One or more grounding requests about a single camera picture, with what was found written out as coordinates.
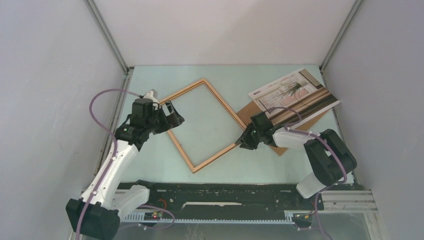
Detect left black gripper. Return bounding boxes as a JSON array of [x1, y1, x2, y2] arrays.
[[145, 100, 184, 136]]

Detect brown cardboard backing board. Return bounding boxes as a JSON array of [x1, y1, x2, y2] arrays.
[[236, 101, 329, 156]]

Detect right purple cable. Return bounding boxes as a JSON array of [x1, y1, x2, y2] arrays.
[[264, 106, 349, 240]]

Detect white toothed cable duct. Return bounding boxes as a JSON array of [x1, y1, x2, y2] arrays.
[[121, 211, 295, 225]]

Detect light wooden picture frame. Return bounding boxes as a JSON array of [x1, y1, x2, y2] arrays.
[[159, 78, 247, 174]]

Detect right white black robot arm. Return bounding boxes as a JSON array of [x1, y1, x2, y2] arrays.
[[235, 112, 358, 209]]

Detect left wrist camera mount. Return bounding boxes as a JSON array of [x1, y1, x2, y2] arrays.
[[142, 89, 159, 103]]

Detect right aluminium corner post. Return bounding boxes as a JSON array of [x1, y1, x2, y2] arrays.
[[319, 0, 365, 74]]

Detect purple cable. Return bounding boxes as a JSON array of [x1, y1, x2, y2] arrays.
[[75, 88, 176, 240], [264, 106, 349, 240]]

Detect aluminium corner post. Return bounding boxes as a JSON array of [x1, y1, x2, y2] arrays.
[[319, 0, 365, 74], [83, 0, 130, 75]]

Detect left aluminium corner post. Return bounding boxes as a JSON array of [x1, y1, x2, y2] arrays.
[[83, 0, 130, 75]]

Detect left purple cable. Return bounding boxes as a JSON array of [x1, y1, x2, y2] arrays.
[[75, 88, 176, 240]]

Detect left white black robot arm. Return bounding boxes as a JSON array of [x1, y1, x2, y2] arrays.
[[65, 97, 185, 240]]

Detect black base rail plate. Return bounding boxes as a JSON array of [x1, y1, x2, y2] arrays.
[[119, 181, 326, 222]]

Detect printed plant photo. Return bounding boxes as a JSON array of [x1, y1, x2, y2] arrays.
[[248, 68, 340, 127]]

